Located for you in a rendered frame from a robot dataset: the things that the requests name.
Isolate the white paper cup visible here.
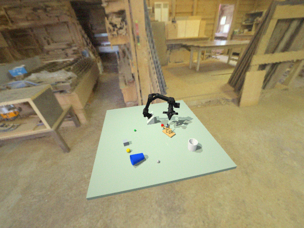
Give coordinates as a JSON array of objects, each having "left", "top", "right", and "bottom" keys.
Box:
[{"left": 188, "top": 138, "right": 198, "bottom": 152}]

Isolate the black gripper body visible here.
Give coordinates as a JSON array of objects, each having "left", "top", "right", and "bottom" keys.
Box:
[{"left": 163, "top": 107, "right": 178, "bottom": 115}]

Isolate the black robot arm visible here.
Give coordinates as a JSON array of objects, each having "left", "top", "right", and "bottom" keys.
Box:
[{"left": 143, "top": 93, "right": 180, "bottom": 119}]

